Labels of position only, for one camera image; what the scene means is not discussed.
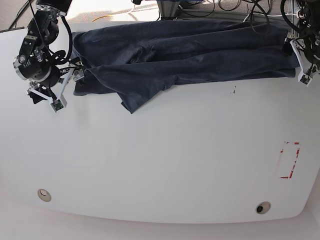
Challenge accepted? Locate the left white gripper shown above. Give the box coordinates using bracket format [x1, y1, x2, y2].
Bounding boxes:
[282, 33, 320, 87]

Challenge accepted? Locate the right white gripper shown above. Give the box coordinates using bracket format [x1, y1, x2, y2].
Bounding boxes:
[26, 63, 86, 108]

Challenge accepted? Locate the dark blue t-shirt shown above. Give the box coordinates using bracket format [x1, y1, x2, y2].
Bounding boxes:
[72, 20, 299, 113]

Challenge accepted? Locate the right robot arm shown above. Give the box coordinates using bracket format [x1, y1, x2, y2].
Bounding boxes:
[13, 0, 84, 112]

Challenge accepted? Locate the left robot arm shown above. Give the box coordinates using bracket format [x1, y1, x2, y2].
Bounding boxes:
[280, 0, 320, 86]

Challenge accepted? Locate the red tape rectangle marking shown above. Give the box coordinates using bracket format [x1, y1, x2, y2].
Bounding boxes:
[276, 141, 301, 179]

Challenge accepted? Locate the left table grommet hole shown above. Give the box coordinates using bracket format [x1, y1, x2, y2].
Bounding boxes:
[37, 189, 52, 203]

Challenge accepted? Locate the table grommet hole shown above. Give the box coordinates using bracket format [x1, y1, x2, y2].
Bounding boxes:
[255, 201, 271, 215]
[37, 189, 52, 203]

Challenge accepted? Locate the right table grommet hole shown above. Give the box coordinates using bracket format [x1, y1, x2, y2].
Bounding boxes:
[255, 201, 271, 215]

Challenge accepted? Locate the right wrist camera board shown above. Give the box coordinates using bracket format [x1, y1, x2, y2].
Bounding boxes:
[50, 99, 64, 113]

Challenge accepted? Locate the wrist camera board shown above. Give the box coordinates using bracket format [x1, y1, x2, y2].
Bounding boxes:
[299, 74, 311, 86]
[50, 99, 64, 113]

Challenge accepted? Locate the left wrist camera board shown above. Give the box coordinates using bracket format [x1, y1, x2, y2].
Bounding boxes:
[299, 74, 311, 86]

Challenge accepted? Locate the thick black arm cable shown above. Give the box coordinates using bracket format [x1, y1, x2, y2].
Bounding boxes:
[249, 0, 271, 36]

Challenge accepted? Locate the yellow cable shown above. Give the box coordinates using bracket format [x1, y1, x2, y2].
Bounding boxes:
[91, 14, 112, 23]

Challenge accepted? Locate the aluminium frame rail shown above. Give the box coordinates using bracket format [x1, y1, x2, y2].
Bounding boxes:
[156, 0, 285, 24]

